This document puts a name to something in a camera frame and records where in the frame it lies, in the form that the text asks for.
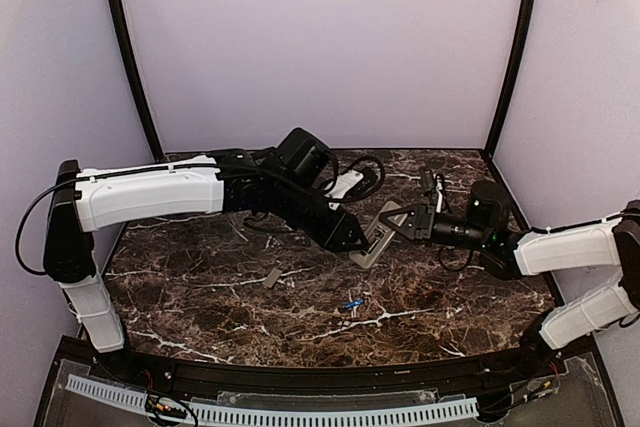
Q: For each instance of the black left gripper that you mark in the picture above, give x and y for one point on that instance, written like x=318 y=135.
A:
x=329 y=222

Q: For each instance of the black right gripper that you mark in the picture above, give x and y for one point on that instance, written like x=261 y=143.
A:
x=423 y=220

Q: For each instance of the white remote control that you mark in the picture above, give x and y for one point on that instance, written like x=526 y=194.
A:
x=379 y=237

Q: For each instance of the grey battery cover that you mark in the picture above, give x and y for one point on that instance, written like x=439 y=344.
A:
x=272 y=278

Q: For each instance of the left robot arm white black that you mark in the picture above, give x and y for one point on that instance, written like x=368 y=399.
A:
x=278 y=180

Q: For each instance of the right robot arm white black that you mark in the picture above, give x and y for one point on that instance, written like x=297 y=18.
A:
x=510 y=255

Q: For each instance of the blue AAA battery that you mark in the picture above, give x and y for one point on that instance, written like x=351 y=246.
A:
x=353 y=304

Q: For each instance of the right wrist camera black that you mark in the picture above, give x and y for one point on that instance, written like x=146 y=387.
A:
x=427 y=180

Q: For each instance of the black front rail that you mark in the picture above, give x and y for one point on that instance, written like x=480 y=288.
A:
x=482 y=375

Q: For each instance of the black right frame post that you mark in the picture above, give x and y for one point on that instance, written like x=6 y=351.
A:
x=510 y=77

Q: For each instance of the black frame post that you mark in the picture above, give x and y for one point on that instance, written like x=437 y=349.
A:
x=510 y=77
x=129 y=62

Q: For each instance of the white slotted cable duct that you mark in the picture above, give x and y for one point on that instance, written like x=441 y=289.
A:
x=235 y=409

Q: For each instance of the black left frame post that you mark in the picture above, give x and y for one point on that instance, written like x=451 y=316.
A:
x=129 y=62

